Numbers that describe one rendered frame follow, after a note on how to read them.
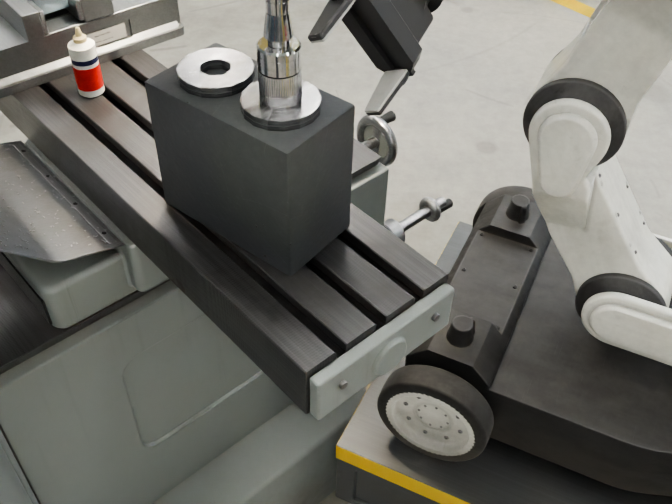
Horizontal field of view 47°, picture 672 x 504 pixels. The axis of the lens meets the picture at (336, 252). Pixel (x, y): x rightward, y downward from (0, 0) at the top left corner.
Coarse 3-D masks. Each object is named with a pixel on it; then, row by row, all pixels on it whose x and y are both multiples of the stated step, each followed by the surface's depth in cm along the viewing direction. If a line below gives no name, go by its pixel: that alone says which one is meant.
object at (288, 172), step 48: (192, 96) 87; (240, 96) 87; (192, 144) 90; (240, 144) 84; (288, 144) 81; (336, 144) 87; (192, 192) 96; (240, 192) 89; (288, 192) 83; (336, 192) 92; (240, 240) 95; (288, 240) 88
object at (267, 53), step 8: (264, 40) 80; (296, 40) 80; (256, 48) 80; (264, 48) 79; (272, 48) 79; (280, 48) 79; (288, 48) 79; (296, 48) 79; (264, 56) 79; (272, 56) 78; (280, 56) 78; (288, 56) 79; (296, 56) 79
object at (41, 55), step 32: (0, 0) 120; (128, 0) 128; (160, 0) 129; (0, 32) 120; (32, 32) 117; (64, 32) 121; (96, 32) 124; (128, 32) 129; (160, 32) 131; (0, 64) 117; (32, 64) 120; (64, 64) 123; (0, 96) 118
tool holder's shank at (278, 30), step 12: (276, 0) 75; (288, 0) 76; (276, 12) 76; (288, 12) 77; (264, 24) 78; (276, 24) 77; (288, 24) 77; (264, 36) 78; (276, 36) 78; (288, 36) 78
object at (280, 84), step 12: (300, 60) 81; (264, 72) 80; (276, 72) 80; (288, 72) 80; (300, 72) 82; (264, 84) 81; (276, 84) 81; (288, 84) 81; (300, 84) 83; (264, 96) 82; (276, 96) 82; (288, 96) 82; (300, 96) 84; (276, 108) 83; (288, 108) 83
